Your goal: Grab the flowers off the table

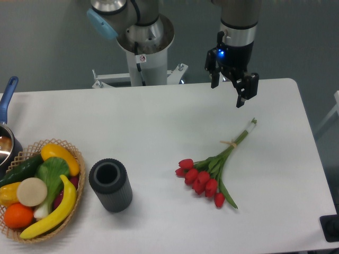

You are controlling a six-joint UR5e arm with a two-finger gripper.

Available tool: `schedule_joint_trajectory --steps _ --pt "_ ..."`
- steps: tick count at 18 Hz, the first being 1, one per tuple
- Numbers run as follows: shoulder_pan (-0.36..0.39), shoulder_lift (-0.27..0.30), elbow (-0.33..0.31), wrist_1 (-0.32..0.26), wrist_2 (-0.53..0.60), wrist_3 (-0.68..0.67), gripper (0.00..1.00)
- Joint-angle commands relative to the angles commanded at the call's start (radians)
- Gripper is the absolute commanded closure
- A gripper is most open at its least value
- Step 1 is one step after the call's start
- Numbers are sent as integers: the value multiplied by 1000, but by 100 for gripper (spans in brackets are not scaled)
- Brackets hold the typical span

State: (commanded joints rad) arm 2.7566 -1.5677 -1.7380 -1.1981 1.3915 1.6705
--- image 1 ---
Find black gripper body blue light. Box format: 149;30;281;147
215;31;254;80

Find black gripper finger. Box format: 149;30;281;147
230;72;259;108
204;48;220;88

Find red tulip bouquet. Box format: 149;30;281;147
175;118;257;209

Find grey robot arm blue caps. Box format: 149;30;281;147
87;1;262;107

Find dark grey ribbed vase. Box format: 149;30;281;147
88;158;133;213

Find black device at table edge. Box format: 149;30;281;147
319;214;338;242

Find dark red fruit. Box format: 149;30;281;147
53;176;79;210

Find yellow squash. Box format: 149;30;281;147
40;143;80;177

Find green bok choy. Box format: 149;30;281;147
34;157;70;220

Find yellow banana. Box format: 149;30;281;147
20;175;77;240

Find green cucumber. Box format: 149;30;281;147
1;154;43;187

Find beige round disc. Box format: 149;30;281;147
16;177;47;207

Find yellow bell pepper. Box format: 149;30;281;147
0;182;21;207

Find orange fruit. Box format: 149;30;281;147
4;203;33;229

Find woven wicker basket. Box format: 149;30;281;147
1;138;86;244

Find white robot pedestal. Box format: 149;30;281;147
92;14;188;88

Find black cable on pedestal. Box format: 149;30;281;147
133;42;147;87

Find white frame at right edge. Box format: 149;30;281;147
314;91;338;140

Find blue handled saucepan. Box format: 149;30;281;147
1;76;22;178

